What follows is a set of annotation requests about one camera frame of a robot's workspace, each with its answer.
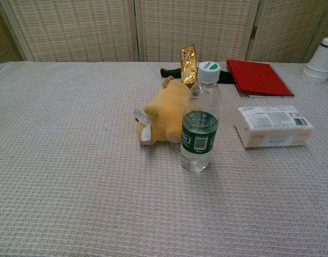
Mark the red spiral notebook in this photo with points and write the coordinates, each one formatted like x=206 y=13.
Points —
x=257 y=77

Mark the woven rattan folding screen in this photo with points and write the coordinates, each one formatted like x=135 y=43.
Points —
x=78 y=29

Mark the black tool with orange band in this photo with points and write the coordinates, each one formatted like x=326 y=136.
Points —
x=170 y=72

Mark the gold foil snack pack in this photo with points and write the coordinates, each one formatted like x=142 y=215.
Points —
x=188 y=64

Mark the white cylindrical bottle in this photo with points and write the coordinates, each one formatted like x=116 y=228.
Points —
x=320 y=64

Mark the clear water bottle green label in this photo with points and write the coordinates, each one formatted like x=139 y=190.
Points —
x=198 y=134

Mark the white tissue pack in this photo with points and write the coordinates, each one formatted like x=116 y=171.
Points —
x=270 y=125

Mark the yellow plush toy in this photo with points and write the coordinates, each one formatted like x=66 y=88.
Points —
x=166 y=112

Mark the woven beige tablecloth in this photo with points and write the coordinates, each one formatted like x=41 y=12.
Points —
x=72 y=160

